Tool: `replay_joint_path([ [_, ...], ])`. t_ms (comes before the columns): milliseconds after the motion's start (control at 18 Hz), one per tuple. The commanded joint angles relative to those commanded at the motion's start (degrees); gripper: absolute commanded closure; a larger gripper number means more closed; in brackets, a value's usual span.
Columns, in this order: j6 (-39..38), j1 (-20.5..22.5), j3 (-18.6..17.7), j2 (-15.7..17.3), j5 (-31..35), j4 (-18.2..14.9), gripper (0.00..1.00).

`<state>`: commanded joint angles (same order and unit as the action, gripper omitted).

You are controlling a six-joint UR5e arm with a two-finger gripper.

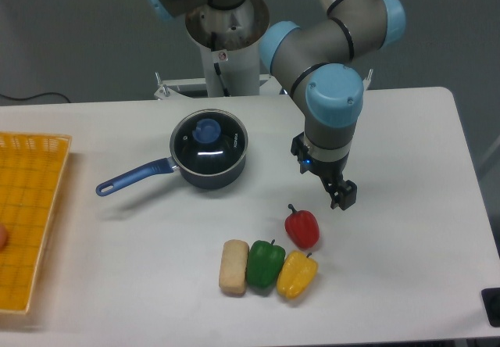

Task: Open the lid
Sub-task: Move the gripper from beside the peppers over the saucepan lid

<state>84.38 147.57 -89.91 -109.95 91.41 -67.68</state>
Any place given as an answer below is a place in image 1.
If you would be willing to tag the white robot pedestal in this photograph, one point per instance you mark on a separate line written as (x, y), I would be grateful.
(228, 41)

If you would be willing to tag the black object table corner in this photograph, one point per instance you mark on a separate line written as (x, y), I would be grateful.
(491, 300)

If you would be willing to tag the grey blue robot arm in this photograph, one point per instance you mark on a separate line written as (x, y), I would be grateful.
(312, 65)

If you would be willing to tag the green bell pepper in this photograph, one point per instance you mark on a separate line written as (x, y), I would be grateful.
(265, 261)

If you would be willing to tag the dark blue saucepan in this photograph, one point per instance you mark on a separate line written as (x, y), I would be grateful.
(167, 166)

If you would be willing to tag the glass lid blue knob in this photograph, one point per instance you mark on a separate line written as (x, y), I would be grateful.
(209, 142)

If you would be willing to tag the red bell pepper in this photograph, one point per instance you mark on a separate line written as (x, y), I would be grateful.
(302, 228)

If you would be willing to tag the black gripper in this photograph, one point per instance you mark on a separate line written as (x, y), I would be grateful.
(328, 164)

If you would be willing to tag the yellow bell pepper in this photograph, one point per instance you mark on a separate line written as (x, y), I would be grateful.
(296, 275)

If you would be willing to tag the beige bread loaf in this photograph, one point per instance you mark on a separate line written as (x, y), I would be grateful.
(233, 267)

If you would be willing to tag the white metal base frame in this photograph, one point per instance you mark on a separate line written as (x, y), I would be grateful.
(196, 88)

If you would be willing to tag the yellow woven basket tray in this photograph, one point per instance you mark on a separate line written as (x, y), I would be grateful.
(32, 168)

